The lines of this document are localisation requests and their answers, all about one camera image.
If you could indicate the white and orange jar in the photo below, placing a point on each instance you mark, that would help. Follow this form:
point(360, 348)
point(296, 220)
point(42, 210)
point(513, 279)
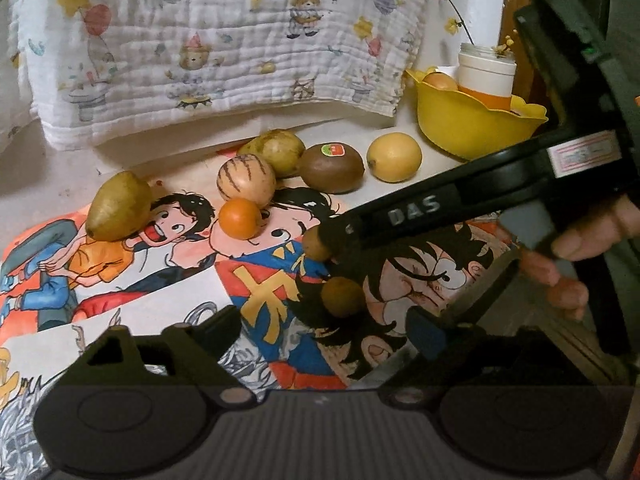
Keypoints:
point(485, 77)

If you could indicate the colourful cartoon printed mat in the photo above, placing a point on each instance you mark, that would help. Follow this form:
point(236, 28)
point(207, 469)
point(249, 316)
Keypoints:
point(165, 280)

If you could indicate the small brown kiwi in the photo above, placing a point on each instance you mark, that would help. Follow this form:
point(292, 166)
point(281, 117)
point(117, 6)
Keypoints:
point(312, 246)
point(342, 296)

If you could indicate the yellow plastic bowl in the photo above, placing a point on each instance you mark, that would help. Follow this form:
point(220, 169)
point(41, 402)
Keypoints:
point(465, 125)

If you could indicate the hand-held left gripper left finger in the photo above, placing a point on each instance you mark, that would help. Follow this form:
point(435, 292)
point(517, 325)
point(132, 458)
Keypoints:
point(225, 327)

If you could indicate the striped pepino melon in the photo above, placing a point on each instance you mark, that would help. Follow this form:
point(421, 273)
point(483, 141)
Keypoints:
point(245, 177)

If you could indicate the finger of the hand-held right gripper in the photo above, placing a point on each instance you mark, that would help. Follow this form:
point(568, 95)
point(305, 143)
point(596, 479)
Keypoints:
point(350, 232)
point(475, 300)

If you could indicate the round yellow fruit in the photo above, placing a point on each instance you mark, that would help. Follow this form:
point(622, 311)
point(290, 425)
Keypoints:
point(394, 157)

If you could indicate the person's right hand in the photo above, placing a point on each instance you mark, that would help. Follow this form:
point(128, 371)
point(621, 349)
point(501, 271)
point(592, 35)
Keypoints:
point(595, 235)

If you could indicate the small orange tangerine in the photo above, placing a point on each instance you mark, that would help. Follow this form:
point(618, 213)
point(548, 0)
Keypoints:
point(240, 217)

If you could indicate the yellow flower stem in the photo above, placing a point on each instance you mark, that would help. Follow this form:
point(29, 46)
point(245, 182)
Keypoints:
point(453, 25)

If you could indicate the green pear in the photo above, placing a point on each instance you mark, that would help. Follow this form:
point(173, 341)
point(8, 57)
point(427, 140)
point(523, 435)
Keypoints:
point(275, 150)

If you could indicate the white cartoon printed blanket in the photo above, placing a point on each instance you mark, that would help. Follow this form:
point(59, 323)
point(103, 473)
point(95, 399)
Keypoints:
point(225, 35)

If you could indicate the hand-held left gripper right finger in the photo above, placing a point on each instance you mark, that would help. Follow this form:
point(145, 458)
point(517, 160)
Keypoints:
point(425, 332)

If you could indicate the large kiwi with sticker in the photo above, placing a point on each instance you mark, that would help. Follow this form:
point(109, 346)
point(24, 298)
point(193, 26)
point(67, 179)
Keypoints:
point(330, 172)

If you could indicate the olive green mango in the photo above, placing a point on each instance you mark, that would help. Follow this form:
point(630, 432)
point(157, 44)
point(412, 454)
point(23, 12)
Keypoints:
point(117, 205)

